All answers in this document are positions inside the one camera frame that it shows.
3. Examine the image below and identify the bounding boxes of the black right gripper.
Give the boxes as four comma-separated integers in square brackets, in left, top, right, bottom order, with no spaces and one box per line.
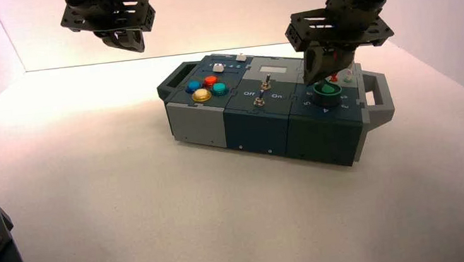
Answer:
[282,0,399,87]

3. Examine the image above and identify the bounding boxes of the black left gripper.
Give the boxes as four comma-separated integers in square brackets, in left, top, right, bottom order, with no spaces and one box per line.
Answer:
[58,0,159,59]

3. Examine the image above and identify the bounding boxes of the black knob green pointer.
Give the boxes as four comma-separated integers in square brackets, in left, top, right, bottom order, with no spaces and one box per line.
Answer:
[311,79,344,108]

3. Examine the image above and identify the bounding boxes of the grey rectangular display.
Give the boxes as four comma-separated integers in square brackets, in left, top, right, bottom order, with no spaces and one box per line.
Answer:
[259,64,289,76]

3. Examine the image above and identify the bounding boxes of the blue round push button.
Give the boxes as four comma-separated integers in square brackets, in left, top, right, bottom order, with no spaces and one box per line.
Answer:
[185,80,203,95]

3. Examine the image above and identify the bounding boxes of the yellow round push button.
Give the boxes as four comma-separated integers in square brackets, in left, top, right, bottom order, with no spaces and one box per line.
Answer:
[191,87,213,104]

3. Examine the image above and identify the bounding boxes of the teal and grey task box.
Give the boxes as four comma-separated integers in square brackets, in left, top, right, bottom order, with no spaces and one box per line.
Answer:
[154,39,400,183]

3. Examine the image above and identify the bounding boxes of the green round push button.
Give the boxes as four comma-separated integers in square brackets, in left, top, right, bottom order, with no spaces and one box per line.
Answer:
[211,82,230,97]

